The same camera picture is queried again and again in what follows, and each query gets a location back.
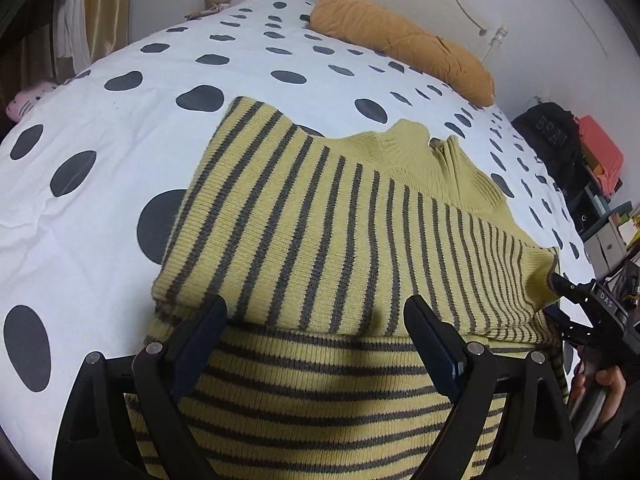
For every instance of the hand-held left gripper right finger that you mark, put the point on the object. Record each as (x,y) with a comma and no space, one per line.
(440,355)

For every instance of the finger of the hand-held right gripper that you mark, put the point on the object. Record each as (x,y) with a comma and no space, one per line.
(570,285)
(570,327)

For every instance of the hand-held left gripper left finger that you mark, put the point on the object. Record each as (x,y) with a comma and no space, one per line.
(200,340)

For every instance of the yellow grey-striped knit sweater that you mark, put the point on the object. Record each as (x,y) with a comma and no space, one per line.
(310,210)

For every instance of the person's right forearm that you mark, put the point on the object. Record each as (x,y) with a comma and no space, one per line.
(615,450)

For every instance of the person's right hand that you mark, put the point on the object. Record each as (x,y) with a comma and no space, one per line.
(614,392)

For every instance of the grey storage cabinet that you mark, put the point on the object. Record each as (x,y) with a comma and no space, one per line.
(607,240)

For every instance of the coral cloth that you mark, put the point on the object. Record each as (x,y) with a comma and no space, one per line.
(602,152)

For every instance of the black backpack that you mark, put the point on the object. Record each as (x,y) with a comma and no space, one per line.
(547,135)

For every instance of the white polka dot bed cover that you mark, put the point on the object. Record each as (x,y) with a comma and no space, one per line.
(100,160)

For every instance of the pink cat plush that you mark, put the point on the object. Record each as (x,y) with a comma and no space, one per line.
(27,100)

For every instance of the orange bolster pillow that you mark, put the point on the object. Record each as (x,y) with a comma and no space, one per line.
(400,35)

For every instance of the golden curtain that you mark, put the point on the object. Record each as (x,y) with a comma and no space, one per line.
(107,5)

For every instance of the hanging white garment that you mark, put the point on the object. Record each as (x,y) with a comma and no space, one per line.
(72,15)

